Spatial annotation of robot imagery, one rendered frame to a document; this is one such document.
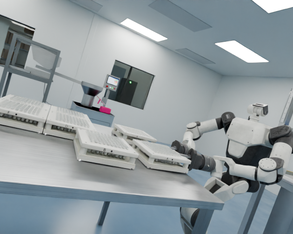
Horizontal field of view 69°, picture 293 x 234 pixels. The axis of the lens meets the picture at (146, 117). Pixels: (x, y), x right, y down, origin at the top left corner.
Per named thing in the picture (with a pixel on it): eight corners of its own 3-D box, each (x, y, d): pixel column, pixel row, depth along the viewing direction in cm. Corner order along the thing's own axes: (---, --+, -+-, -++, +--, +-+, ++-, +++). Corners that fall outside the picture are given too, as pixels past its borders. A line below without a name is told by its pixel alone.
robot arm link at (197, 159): (196, 151, 113) (215, 156, 117) (188, 146, 122) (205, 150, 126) (189, 173, 114) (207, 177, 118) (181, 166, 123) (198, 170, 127)
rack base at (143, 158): (147, 167, 101) (149, 163, 100) (129, 150, 122) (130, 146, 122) (187, 173, 112) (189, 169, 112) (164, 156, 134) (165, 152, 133)
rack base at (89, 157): (76, 159, 82) (78, 153, 82) (72, 141, 104) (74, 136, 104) (134, 169, 92) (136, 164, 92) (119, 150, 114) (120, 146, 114)
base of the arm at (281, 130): (275, 156, 130) (281, 144, 136) (298, 157, 119) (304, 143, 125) (263, 138, 127) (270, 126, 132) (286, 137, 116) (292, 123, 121)
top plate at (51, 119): (45, 123, 100) (46, 119, 100) (48, 114, 122) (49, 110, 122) (96, 135, 110) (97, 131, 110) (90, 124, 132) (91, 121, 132)
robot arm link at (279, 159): (283, 190, 107) (291, 158, 120) (283, 172, 101) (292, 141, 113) (258, 183, 115) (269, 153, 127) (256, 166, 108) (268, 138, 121)
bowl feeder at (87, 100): (76, 104, 332) (83, 81, 330) (74, 101, 364) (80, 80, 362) (106, 112, 354) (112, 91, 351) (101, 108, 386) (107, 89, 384)
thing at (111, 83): (97, 108, 369) (108, 74, 365) (96, 107, 378) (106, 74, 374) (109, 112, 379) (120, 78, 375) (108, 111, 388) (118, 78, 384)
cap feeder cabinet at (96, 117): (61, 153, 322) (76, 105, 317) (59, 141, 373) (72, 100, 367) (101, 159, 350) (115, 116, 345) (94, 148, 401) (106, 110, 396)
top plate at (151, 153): (150, 158, 100) (151, 153, 100) (131, 142, 122) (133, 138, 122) (190, 164, 111) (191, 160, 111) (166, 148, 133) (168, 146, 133)
